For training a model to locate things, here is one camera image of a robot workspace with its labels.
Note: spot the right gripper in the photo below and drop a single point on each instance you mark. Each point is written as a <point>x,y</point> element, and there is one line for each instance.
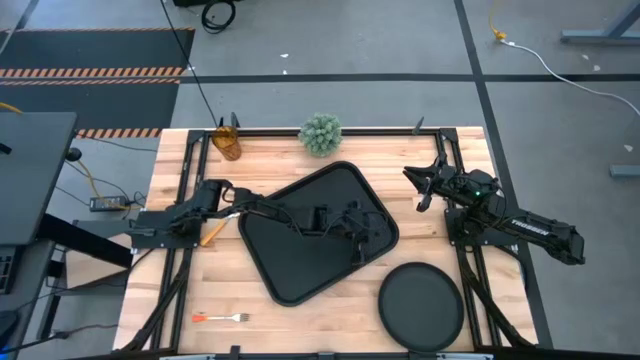
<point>445,177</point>

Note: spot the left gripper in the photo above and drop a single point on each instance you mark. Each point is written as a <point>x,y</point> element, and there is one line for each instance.
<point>335,220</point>

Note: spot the black round plate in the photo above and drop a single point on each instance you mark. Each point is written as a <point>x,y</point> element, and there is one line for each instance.
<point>420,307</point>

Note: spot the black plastic tray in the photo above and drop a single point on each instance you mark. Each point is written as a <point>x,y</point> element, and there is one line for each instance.
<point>300,270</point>

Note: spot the amber faceted cup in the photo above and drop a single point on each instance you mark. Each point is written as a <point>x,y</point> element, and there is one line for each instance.
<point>227,145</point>

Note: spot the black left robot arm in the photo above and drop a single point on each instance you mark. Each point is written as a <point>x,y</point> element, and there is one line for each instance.
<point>210,195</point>

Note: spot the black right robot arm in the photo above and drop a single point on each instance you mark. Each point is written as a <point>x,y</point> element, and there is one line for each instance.
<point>530,227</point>

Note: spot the green plant in grey pot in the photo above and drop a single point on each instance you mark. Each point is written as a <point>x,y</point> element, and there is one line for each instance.
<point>320,135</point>

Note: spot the grey metal table foot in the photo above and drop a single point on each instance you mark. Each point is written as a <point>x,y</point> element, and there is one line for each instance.
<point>600,36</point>
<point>625,171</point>

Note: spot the black power adapter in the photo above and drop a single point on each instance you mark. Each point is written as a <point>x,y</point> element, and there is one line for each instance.
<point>105,203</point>

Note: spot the black desk leg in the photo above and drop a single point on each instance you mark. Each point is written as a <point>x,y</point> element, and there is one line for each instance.
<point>85,240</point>

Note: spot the black mat with orange stripes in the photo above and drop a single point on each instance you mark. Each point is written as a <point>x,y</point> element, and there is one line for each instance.
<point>90,107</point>
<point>100,50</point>

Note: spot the black round knob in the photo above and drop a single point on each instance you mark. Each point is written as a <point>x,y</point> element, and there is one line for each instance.
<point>73,154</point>

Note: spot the dark grey desk top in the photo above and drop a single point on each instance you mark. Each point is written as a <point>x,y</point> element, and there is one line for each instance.
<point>30,175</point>

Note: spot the black aluminium frame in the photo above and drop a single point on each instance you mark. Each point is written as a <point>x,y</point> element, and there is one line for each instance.
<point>380,132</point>

